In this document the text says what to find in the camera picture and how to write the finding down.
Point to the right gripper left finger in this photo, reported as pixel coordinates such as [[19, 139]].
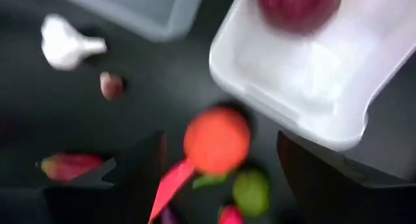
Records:
[[97, 204]]

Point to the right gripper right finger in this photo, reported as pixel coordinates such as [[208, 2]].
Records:
[[341, 201]]

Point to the orange red carrot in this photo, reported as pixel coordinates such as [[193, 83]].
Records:
[[170, 188]]

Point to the green lime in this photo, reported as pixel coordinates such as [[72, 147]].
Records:
[[251, 193]]

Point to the bright red fruit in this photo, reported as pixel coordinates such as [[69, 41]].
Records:
[[231, 216]]

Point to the brown cap mushroom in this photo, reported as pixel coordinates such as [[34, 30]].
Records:
[[112, 87]]

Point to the round orange fruit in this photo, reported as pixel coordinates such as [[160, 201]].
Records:
[[216, 139]]

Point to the white garlic bulb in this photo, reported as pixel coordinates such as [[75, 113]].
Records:
[[63, 45]]

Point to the red chili pepper green stem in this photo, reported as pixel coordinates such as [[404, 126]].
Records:
[[68, 167]]

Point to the purple eggplant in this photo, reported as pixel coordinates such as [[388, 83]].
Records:
[[169, 217]]

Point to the small green vegetable piece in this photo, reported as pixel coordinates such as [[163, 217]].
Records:
[[208, 181]]

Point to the white plastic bin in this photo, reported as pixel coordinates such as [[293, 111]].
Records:
[[292, 81]]

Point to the dark red apple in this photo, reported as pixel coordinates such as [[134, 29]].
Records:
[[299, 9]]

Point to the frosted plastic bin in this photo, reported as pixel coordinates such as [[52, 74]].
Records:
[[146, 9]]

